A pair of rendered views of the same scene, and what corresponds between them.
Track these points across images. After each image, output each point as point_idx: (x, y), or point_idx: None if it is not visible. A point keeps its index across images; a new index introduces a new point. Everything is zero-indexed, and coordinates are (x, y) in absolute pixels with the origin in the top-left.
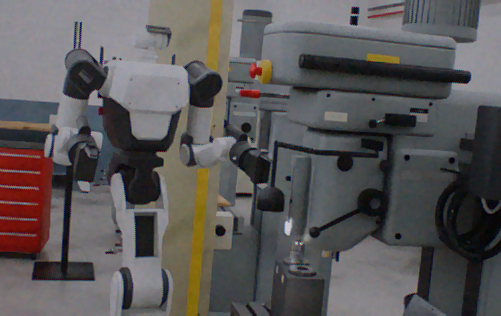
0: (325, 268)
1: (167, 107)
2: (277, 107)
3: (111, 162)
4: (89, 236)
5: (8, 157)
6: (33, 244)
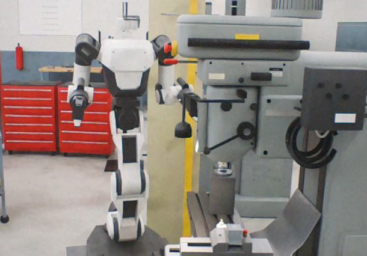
0: (288, 164)
1: (138, 68)
2: None
3: (111, 103)
4: (145, 142)
5: None
6: (106, 148)
